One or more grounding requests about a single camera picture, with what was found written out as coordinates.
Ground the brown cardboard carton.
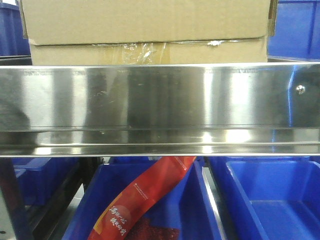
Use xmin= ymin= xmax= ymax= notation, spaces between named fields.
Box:
xmin=20 ymin=0 xmax=278 ymax=66

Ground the stainless steel shelf beam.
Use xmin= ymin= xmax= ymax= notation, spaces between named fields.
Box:
xmin=0 ymin=62 xmax=320 ymax=157

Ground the shelf beam screw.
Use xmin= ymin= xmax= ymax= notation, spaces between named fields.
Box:
xmin=295 ymin=84 xmax=306 ymax=95

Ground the blue bin holding snack bag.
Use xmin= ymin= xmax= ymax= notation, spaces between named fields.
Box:
xmin=62 ymin=158 xmax=222 ymax=240

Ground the red snack bag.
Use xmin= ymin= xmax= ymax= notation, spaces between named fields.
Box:
xmin=88 ymin=156 xmax=196 ymax=240

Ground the empty blue bin lower right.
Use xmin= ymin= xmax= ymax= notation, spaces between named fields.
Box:
xmin=208 ymin=156 xmax=320 ymax=240

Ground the blue bin lower left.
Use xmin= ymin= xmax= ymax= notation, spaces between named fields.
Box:
xmin=12 ymin=157 xmax=79 ymax=206

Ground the blue bin upper right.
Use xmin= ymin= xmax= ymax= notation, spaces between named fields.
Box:
xmin=268 ymin=0 xmax=320 ymax=60

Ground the blue bin upper left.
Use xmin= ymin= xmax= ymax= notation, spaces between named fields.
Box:
xmin=0 ymin=2 xmax=31 ymax=57

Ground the steel shelf upright post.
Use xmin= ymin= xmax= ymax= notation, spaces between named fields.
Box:
xmin=0 ymin=158 xmax=34 ymax=240

